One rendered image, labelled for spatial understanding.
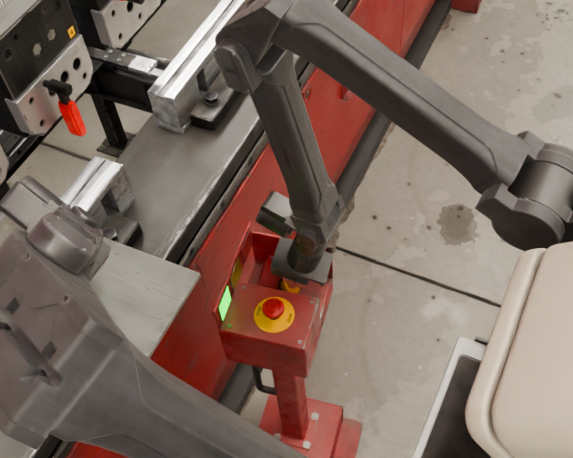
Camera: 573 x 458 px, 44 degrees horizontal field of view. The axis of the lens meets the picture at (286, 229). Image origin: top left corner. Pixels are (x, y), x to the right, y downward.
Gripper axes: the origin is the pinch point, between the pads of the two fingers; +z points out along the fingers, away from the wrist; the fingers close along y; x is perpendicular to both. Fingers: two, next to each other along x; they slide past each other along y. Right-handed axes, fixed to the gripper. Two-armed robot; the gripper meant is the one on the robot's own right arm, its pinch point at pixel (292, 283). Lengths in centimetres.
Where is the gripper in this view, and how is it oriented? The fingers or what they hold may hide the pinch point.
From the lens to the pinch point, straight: 135.3
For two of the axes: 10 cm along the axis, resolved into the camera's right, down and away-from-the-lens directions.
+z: -2.0, 5.2, 8.3
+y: -9.4, -3.3, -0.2
